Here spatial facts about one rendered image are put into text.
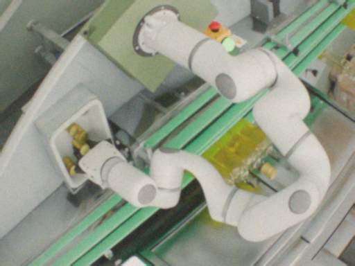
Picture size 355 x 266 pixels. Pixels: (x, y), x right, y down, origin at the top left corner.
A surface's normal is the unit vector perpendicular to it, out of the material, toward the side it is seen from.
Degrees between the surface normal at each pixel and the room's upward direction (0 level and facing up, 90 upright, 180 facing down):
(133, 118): 90
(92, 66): 0
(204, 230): 90
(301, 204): 75
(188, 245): 90
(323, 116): 90
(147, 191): 16
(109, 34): 2
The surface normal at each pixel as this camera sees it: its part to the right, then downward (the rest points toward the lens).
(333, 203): -0.11, -0.64
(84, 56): 0.70, 0.49
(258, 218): -0.49, 0.00
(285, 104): 0.22, -0.41
